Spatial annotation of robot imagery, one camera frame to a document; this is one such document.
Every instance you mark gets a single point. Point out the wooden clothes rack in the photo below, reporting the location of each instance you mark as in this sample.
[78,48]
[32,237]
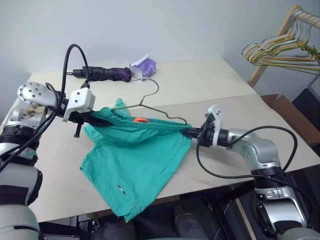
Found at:
[257,72]

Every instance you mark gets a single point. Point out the black bin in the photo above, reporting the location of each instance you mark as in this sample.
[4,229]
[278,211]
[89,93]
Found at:
[307,102]

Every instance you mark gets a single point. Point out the bunch of hangers on rack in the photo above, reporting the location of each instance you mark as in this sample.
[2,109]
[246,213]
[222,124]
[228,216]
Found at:
[252,45]

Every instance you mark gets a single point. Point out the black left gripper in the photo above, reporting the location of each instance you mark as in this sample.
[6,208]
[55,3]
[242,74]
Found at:
[77,117]

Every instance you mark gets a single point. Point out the orange shorts tag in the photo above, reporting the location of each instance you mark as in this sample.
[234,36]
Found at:
[141,120]

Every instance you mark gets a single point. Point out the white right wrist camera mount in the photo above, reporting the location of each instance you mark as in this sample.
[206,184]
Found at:
[216,112]

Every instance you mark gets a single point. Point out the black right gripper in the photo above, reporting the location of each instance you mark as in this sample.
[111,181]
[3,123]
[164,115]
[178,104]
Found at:
[206,136]

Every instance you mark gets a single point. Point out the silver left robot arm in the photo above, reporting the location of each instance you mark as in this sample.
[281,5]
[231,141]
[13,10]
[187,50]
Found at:
[32,96]

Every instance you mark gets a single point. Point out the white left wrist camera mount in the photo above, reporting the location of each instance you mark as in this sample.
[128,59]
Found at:
[80,100]

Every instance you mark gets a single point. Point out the black table frame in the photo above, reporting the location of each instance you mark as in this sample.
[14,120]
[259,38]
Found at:
[82,226]

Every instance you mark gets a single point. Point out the purple tissue box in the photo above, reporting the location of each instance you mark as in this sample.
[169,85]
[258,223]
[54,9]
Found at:
[147,68]

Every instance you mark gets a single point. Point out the black folded umbrella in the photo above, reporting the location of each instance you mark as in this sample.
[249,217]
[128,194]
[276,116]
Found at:
[110,73]

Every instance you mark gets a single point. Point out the green shorts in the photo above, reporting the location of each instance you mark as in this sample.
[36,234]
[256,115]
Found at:
[140,155]

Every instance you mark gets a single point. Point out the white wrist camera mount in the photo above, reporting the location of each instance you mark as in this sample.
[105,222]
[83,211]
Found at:
[216,112]
[80,100]

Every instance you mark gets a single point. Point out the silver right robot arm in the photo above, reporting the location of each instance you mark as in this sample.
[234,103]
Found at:
[262,150]

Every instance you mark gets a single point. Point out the brown cardboard box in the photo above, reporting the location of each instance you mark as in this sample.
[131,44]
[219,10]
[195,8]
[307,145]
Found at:
[285,107]

